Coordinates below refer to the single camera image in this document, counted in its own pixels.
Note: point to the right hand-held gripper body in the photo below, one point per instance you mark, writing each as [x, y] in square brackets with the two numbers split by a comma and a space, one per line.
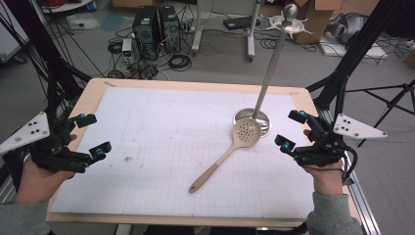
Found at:
[323, 150]

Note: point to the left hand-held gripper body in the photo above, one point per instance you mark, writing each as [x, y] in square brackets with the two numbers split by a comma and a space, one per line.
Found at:
[55, 156]

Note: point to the metal utensil rack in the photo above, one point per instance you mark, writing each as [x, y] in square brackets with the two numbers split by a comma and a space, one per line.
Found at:
[270, 68]

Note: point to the beige slotted spoon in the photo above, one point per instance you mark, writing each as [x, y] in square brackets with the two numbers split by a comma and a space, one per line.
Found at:
[212, 169]

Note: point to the person's right hand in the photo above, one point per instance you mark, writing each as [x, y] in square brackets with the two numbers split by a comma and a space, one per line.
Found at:
[326, 181]

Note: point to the person's left hand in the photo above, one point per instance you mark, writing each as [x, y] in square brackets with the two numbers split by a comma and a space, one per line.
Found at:
[39, 186]

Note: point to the black clip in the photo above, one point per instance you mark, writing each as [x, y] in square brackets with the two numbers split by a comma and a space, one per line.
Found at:
[349, 181]

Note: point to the white gridded mat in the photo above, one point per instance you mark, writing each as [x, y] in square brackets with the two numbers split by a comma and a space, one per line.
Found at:
[163, 147]

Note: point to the small grey power supply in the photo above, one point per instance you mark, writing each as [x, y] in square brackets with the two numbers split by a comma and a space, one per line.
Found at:
[127, 49]

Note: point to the white stand leg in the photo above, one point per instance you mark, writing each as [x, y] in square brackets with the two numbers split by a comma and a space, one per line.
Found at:
[197, 32]
[252, 36]

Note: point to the clear plastic bag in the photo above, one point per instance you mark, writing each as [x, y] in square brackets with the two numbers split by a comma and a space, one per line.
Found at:
[83, 22]

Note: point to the flat white board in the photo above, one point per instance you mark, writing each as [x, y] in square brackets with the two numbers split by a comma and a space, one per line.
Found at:
[375, 52]

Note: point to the grey bag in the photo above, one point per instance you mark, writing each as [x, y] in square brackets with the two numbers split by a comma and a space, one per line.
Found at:
[349, 27]

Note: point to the cardboard box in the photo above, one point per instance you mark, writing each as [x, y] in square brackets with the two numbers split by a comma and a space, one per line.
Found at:
[323, 16]

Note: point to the black computer tower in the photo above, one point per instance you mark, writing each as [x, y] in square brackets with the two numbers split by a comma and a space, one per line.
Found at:
[170, 29]
[146, 31]

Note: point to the flat black box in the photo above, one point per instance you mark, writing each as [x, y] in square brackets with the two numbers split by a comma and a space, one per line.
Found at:
[239, 23]

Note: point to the round white table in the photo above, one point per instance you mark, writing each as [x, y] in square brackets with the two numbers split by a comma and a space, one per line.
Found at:
[65, 6]

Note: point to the aluminium rail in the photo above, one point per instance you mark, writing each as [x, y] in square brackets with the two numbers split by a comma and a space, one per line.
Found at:
[357, 196]

